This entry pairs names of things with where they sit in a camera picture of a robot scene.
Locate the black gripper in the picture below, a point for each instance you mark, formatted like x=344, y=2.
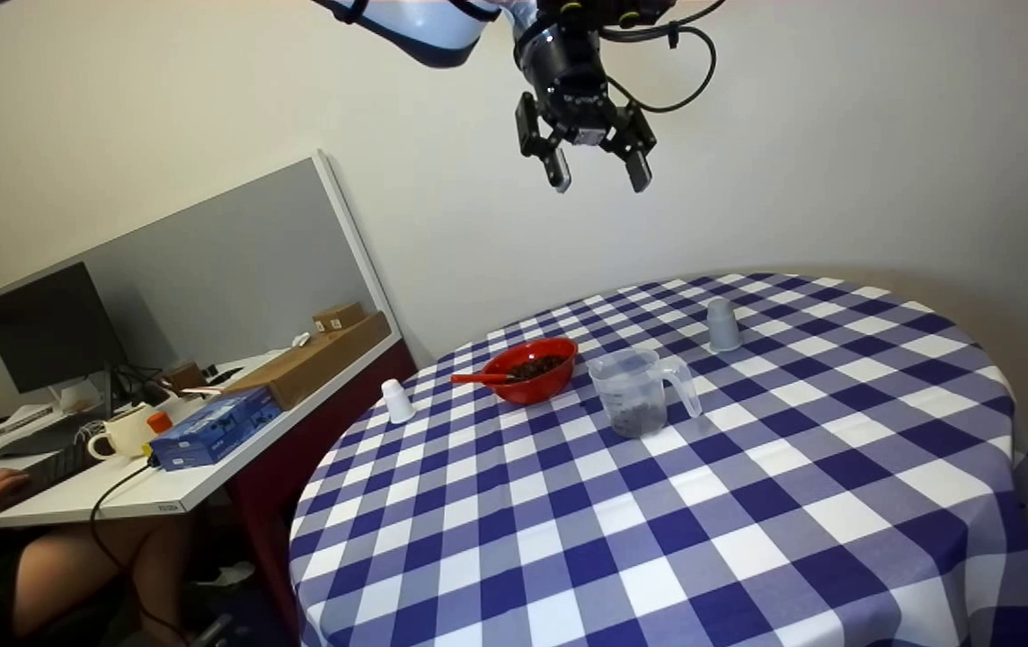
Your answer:
x=569, y=103

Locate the clear plastic measuring jug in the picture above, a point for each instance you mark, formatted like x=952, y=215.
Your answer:
x=632, y=389

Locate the red plastic spoon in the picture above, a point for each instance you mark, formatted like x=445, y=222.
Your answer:
x=485, y=379

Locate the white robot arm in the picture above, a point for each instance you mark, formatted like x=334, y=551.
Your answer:
x=443, y=34

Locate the coffee beans in bowl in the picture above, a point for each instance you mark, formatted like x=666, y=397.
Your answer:
x=538, y=369

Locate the red plastic bowl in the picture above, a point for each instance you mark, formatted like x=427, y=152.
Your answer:
x=542, y=385

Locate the small clear plastic cup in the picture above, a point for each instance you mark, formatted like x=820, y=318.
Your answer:
x=725, y=324

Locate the white upside-down paper cup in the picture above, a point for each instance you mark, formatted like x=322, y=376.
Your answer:
x=396, y=400

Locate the brown cardboard box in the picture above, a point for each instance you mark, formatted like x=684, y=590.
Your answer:
x=334, y=339

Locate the grey desk partition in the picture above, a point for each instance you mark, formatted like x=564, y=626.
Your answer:
x=239, y=269

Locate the blue white checkered tablecloth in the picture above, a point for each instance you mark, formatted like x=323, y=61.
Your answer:
x=853, y=484

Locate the blue box on desk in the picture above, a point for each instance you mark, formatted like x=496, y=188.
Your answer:
x=217, y=430

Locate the white mug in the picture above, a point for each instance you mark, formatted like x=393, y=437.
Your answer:
x=122, y=437

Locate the black computer monitor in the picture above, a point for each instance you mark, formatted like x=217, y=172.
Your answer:
x=56, y=327

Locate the black keyboard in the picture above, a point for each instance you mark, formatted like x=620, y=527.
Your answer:
x=52, y=457

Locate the person's bare leg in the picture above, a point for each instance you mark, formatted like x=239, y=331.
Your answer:
x=69, y=564

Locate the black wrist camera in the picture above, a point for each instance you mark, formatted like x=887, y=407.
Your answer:
x=602, y=12

